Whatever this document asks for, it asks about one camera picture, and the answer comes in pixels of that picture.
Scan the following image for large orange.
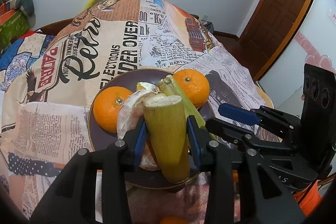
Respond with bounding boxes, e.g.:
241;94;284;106
173;69;210;109
93;86;133;133

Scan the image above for sugarcane piece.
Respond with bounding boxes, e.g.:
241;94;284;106
143;94;190;184
158;75;206;128

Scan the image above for small mandarin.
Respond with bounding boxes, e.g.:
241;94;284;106
159;217;189;224

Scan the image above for pomelo segment with rind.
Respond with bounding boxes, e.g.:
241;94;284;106
136;82;160;94

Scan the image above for dark purple plate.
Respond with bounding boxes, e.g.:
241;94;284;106
88;68;217;190

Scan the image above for newspaper print tablecloth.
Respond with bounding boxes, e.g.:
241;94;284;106
1;0;272;219

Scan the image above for white wardrobe sliding door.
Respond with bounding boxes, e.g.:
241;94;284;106
260;0;336;117

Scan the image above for grey backpack on floor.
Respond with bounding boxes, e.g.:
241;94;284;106
193;14;214;34

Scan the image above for brown wooden door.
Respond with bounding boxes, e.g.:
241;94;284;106
239;0;312;81

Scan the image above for patchwork blue quilt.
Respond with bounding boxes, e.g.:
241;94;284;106
1;31;55;92

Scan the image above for grey plush pillow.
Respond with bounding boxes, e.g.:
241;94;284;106
1;0;36;27

